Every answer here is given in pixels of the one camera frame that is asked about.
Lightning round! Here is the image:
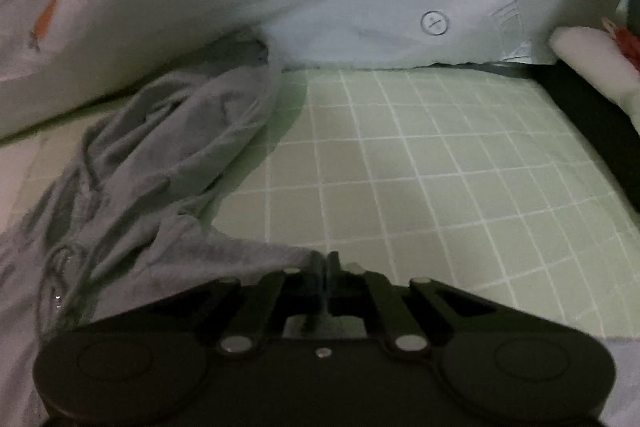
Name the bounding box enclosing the red garment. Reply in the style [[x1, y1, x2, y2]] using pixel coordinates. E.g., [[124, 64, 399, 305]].
[[602, 17, 640, 70]]

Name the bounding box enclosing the grey hooded sweatshirt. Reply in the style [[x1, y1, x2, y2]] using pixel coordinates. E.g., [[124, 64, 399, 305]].
[[1, 38, 321, 426]]

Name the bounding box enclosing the green checked bed sheet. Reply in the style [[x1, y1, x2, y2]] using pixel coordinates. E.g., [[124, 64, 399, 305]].
[[0, 66, 640, 341]]

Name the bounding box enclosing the white folded cloth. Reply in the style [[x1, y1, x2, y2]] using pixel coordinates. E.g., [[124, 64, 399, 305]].
[[549, 27, 639, 130]]

